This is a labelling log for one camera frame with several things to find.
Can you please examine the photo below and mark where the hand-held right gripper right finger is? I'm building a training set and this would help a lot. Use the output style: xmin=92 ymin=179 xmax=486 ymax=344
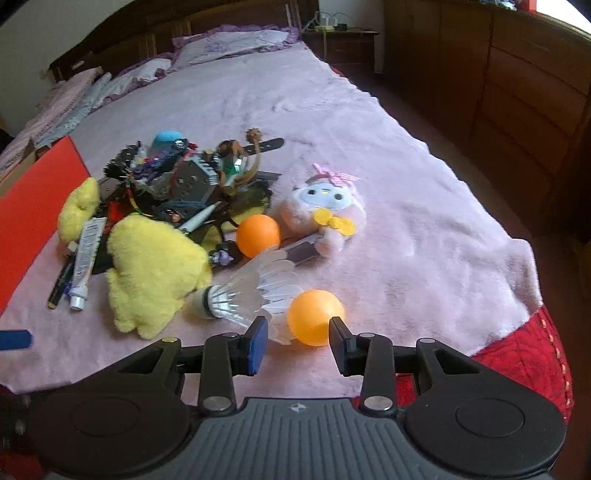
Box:
xmin=328 ymin=316 xmax=481 ymax=414

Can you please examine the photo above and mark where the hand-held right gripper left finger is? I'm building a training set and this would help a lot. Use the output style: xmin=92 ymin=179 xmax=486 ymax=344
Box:
xmin=111 ymin=316 xmax=269 ymax=414

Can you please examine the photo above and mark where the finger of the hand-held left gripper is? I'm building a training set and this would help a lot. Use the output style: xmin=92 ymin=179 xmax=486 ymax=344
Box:
xmin=0 ymin=329 xmax=34 ymax=352

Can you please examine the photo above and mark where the orange ping pong ball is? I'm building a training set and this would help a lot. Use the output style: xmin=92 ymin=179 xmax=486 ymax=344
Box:
xmin=286 ymin=290 xmax=346 ymax=347
xmin=236 ymin=215 xmax=281 ymax=258

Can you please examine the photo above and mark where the white feather shuttlecock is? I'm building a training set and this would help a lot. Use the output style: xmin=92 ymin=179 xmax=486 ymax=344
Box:
xmin=191 ymin=251 xmax=303 ymax=344

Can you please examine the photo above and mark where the red shoe box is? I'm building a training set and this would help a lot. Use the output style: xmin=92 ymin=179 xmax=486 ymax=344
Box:
xmin=0 ymin=135 xmax=90 ymax=315

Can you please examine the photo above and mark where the black pen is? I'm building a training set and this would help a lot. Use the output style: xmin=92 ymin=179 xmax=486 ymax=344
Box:
xmin=46 ymin=251 xmax=77 ymax=310

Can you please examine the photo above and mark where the white squeeze tube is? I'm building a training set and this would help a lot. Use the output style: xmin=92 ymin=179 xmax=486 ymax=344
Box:
xmin=69 ymin=217 xmax=108 ymax=311

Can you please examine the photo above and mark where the yellow plush toy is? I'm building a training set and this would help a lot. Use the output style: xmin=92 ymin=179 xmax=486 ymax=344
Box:
xmin=104 ymin=215 xmax=213 ymax=340
xmin=57 ymin=176 xmax=101 ymax=245

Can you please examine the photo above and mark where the silver pen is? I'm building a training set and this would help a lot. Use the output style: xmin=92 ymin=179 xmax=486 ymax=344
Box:
xmin=178 ymin=203 xmax=222 ymax=234

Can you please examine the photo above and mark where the black lace cloth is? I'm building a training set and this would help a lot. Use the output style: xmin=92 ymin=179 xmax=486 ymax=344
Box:
xmin=217 ymin=180 xmax=273 ymax=232

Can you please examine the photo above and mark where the pink plush penguin toy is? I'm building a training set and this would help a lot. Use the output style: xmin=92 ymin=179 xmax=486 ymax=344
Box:
xmin=277 ymin=162 xmax=368 ymax=257

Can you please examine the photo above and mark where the pink fleece blanket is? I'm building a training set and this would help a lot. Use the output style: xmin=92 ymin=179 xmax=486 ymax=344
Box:
xmin=0 ymin=44 xmax=543 ymax=393

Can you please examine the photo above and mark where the dark perforated metal box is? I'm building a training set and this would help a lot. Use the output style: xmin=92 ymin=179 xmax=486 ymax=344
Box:
xmin=168 ymin=157 xmax=222 ymax=204

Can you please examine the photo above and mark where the brown wooden bead pendant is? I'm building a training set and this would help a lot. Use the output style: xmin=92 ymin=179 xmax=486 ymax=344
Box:
xmin=217 ymin=128 xmax=266 ymax=185

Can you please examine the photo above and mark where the black shuttlecock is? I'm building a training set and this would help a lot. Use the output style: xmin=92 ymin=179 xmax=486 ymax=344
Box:
xmin=104 ymin=143 xmax=144 ymax=178

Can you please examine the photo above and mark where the teal blue case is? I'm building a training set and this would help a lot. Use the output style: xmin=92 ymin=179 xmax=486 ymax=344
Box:
xmin=151 ymin=130 xmax=190 ymax=158

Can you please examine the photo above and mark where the pink folded quilt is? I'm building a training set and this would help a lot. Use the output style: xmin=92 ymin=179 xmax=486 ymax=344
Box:
xmin=0 ymin=67 xmax=105 ymax=171

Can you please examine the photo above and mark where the light blue floral quilt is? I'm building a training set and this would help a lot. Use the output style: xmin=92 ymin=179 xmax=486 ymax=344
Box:
xmin=34 ymin=71 xmax=116 ymax=148

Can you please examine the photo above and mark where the small purple-trimmed white pillow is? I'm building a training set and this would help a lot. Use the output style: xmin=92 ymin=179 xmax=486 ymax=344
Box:
xmin=108 ymin=58 xmax=174 ymax=100

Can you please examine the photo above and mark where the large purple-trimmed white pillow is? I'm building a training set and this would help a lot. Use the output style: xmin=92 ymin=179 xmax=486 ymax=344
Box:
xmin=172 ymin=27 xmax=301 ymax=70

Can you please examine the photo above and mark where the wooden nightstand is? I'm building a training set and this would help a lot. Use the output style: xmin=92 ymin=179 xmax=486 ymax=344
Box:
xmin=302 ymin=25 xmax=380 ymax=77

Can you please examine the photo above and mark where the brown wooden cabinet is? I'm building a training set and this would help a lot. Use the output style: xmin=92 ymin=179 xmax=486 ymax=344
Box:
xmin=383 ymin=0 xmax=591 ymax=241

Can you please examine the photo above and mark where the dark wooden headboard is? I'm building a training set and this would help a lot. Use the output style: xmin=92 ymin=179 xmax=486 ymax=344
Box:
xmin=48 ymin=0 xmax=319 ymax=81

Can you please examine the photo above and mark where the small purple keychain figure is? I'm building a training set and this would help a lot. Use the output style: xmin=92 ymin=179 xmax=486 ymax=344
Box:
xmin=208 ymin=242 xmax=238 ymax=268

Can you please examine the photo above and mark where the black watch strap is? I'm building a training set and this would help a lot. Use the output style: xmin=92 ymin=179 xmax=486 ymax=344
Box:
xmin=242 ymin=137 xmax=285 ymax=155

